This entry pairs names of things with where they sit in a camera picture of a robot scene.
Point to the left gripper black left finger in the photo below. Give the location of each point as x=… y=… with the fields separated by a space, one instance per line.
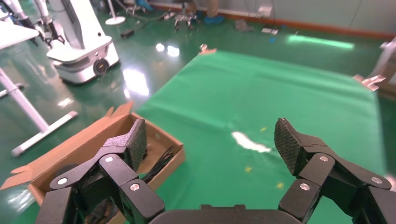
x=117 y=173

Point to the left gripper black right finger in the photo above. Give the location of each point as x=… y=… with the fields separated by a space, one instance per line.
x=318 y=176

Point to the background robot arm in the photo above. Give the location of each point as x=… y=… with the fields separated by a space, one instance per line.
x=43 y=12
x=18 y=12

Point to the open brown cardboard box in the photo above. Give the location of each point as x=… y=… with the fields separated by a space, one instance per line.
x=92 y=136

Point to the green table cloth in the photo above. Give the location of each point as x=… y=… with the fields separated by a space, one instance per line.
x=247 y=92

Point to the white wheeled background robot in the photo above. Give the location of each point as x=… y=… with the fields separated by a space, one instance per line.
x=83 y=55

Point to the white table with metal leg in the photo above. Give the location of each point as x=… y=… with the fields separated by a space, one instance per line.
x=18 y=95

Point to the black power adapter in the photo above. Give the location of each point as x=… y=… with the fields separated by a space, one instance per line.
x=127 y=33

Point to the background robot black gripper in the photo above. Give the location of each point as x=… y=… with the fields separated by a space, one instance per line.
x=56 y=35

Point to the white stand with round base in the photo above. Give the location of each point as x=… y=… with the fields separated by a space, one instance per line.
x=115 y=20

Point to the white power strip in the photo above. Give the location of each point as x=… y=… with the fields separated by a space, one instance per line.
x=270 y=31

